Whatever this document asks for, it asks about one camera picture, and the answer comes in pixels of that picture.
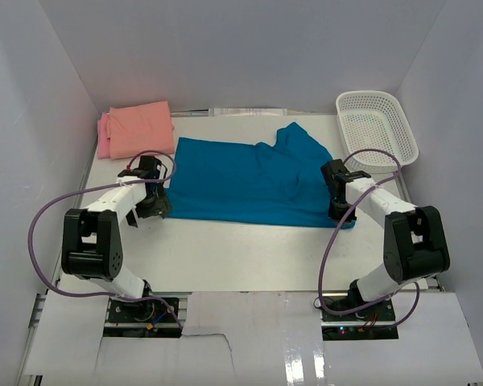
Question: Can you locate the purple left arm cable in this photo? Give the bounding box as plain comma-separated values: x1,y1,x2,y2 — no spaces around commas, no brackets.
27,150,184,331

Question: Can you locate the white paper sheet at back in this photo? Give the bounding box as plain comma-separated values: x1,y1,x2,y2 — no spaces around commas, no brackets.
208,108,287,117

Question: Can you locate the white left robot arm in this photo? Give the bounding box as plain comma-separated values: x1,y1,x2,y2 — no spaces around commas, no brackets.
61,155,171,321

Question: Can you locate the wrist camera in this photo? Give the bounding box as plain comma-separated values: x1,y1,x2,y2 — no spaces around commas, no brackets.
142,155,163,179
320,159,347,186

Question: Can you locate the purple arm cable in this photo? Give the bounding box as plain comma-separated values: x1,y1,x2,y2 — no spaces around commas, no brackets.
317,148,421,332
27,150,184,331

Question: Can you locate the blue t shirt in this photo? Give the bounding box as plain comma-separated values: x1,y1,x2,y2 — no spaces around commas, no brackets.
167,123,336,228

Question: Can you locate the folded salmon t shirt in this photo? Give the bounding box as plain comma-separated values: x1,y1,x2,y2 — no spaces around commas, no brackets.
107,101,175,159

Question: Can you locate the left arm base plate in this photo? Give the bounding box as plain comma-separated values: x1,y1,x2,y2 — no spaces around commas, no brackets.
103,297,182,339

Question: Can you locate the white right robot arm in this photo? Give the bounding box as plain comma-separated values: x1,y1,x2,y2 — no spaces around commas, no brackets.
316,159,450,321

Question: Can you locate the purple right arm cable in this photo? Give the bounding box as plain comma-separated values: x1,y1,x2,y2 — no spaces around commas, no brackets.
317,148,421,332

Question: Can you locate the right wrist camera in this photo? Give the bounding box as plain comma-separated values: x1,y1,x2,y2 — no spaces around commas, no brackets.
320,159,347,186

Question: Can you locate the folded pink t shirt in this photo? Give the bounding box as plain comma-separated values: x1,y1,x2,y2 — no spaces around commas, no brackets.
97,113,110,159

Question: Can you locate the white perforated plastic basket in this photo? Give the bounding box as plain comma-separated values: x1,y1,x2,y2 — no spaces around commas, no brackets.
335,90,419,175

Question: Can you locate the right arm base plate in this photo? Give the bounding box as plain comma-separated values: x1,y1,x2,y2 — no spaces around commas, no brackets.
313,298,398,342

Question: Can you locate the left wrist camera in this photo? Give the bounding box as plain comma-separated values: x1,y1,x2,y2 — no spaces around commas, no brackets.
142,155,163,179

